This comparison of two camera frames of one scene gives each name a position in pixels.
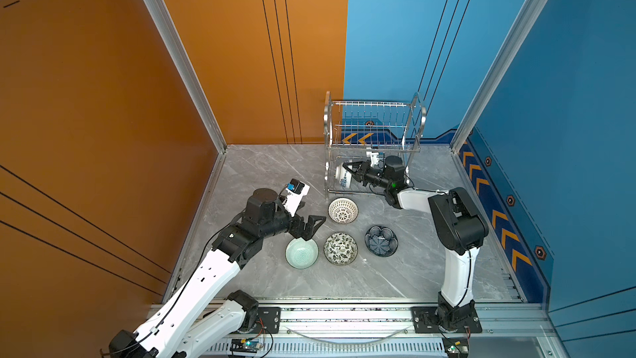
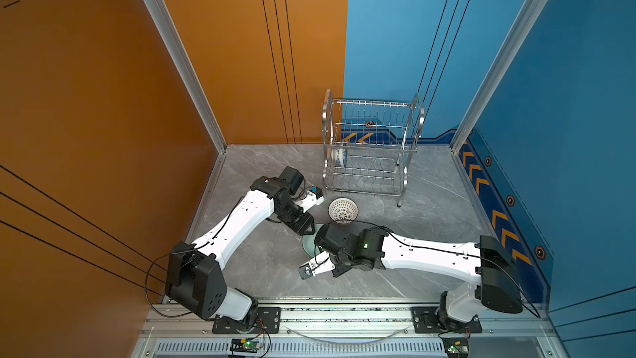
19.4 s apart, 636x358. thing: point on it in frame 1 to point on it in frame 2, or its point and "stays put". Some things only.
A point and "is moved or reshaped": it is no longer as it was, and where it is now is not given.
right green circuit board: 456,347 stays put
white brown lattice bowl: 343,210 stays put
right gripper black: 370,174 to 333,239
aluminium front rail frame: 505,331 stays put
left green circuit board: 246,345 stays put
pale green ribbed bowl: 301,253 is moved or reshaped
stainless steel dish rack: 360,131 stays put
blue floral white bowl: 343,175 to 340,157
